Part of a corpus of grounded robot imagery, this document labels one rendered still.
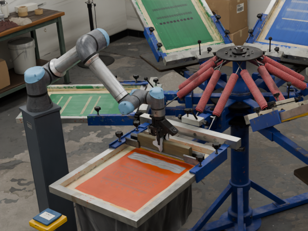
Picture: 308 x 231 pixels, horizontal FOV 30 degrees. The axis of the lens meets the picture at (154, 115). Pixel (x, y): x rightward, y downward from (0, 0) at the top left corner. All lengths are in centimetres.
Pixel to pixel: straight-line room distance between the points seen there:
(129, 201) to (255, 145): 265
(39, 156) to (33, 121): 23
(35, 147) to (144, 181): 77
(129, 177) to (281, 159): 232
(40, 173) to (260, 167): 215
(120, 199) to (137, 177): 21
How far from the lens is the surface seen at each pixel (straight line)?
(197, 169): 298
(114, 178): 306
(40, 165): 350
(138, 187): 297
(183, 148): 310
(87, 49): 303
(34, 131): 339
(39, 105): 335
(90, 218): 306
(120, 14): 862
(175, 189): 287
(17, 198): 490
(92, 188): 301
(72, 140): 568
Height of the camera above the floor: 251
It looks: 25 degrees down
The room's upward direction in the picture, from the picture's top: 4 degrees counter-clockwise
